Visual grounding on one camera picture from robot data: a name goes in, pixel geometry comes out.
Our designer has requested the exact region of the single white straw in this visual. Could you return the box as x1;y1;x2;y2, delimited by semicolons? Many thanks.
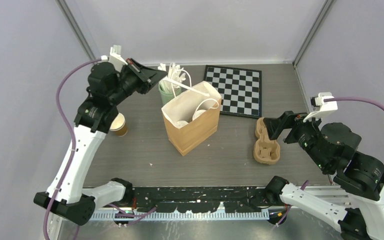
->
162;77;210;97

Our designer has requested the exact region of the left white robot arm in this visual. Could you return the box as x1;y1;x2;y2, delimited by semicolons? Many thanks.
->
33;58;167;226

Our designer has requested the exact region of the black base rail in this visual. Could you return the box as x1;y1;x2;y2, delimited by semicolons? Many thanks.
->
112;186;292;214

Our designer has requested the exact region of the stack of paper cups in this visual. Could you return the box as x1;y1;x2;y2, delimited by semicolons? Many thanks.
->
109;112;128;137

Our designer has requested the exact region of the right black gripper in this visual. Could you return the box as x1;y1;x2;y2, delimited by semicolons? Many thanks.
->
261;107;331;169

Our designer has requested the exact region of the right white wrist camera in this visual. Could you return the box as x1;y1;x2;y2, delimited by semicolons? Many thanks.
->
303;92;338;123

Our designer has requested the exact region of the stack of pulp cup carriers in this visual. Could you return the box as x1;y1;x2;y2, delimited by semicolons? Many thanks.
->
253;117;281;165

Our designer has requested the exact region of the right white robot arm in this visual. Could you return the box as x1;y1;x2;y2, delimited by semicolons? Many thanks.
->
262;111;384;240

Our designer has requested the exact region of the black white chessboard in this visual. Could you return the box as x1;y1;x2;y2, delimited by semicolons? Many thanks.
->
203;65;263;119

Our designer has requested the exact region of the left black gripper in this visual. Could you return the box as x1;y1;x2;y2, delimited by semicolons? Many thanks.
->
109;58;168;105

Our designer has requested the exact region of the brown paper bag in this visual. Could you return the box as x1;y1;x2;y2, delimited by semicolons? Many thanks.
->
161;70;222;156

